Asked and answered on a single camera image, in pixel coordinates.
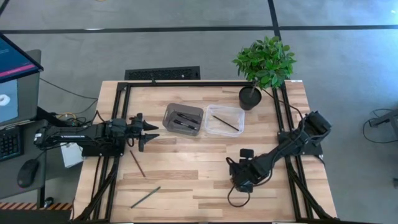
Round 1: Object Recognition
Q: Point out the black computer mouse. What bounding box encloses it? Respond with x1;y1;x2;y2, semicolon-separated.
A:
16;158;40;189

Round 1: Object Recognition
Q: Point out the grey metal stand leg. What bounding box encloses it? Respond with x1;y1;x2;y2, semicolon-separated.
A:
369;108;398;129

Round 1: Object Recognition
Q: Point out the white box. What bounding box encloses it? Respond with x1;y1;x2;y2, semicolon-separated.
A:
60;142;85;169

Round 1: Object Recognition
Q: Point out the black pencil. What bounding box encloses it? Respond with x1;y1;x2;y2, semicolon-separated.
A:
211;114;240;132

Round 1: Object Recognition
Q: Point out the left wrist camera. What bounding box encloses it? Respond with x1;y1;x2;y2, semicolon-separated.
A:
109;118;127;133

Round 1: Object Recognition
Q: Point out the monitor with pink stripe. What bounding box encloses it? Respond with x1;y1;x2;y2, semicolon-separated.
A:
0;32;44;84

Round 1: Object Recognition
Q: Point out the grey pencil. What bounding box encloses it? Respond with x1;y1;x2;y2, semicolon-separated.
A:
130;185;162;209

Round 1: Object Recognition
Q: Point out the black keyboard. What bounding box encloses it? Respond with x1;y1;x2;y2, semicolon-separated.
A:
0;126;24;162

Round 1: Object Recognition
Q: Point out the brown pencil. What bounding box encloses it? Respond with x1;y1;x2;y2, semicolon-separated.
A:
129;150;147;178

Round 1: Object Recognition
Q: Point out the black chrome pen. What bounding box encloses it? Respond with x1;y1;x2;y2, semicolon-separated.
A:
176;112;200;124
172;119;200;131

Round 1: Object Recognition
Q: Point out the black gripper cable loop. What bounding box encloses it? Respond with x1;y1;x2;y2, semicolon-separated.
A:
226;182;251;208

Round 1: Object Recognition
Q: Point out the grey desk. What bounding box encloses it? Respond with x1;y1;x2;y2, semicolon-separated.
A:
0;119;49;200

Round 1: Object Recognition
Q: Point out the clear plastic bin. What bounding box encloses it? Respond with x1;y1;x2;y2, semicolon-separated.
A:
203;104;246;138

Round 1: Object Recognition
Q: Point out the grey translucent plastic bin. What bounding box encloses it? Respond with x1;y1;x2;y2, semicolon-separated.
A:
162;103;205;137

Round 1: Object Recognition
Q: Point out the black aluminium table frame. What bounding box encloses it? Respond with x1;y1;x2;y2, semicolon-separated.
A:
73;80;341;223

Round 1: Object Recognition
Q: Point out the green potted plant black pot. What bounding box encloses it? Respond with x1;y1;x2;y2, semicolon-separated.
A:
232;35;298;111

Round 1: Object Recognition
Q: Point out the grey framed monitor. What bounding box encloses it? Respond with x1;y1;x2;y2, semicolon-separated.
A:
0;49;42;127

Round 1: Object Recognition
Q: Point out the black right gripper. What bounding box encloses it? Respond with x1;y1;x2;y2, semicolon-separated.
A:
229;157;265;193

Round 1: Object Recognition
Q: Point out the long black cable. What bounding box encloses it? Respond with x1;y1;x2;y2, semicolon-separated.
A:
262;88;304;121

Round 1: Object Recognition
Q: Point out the orange black hazard strip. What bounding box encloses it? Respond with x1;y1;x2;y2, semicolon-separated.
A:
0;202;73;211

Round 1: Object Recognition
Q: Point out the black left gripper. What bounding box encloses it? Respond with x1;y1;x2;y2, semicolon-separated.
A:
126;113;160;152

